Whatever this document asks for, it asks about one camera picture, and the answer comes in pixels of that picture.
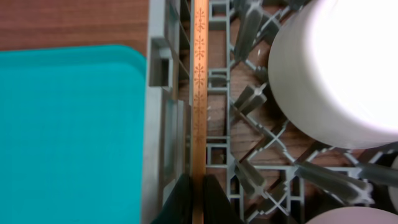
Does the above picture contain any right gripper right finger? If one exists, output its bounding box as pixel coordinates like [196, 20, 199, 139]
[203, 175, 243, 224]

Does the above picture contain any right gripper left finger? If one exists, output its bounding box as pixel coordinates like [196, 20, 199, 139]
[151, 174, 193, 224]

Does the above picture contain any grey dish rack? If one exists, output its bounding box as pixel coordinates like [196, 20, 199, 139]
[140, 0, 397, 223]

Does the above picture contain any wooden chopstick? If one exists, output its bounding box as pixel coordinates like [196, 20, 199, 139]
[192, 0, 209, 224]

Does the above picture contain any teal serving tray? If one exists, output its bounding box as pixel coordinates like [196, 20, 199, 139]
[1, 45, 146, 224]

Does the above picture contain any white cup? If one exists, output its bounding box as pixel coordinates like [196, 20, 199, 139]
[388, 157, 398, 212]

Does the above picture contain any white bowl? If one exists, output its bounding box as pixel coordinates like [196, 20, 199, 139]
[268, 0, 397, 149]

